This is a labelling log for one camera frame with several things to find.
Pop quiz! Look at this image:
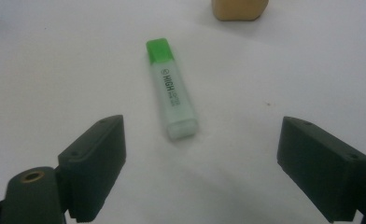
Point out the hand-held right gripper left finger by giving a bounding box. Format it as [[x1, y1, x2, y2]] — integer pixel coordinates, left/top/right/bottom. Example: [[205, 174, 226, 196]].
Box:
[[57, 114, 127, 224]]

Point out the green highlighter pen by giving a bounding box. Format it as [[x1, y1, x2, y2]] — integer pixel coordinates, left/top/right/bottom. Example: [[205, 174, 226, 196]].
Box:
[[145, 37, 200, 141]]

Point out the tan wooden block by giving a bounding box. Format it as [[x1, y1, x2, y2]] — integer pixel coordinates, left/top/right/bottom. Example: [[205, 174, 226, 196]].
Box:
[[211, 0, 270, 22]]

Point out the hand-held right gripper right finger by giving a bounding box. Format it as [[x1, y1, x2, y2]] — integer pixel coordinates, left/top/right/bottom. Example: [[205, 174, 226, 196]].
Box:
[[276, 116, 366, 224]]

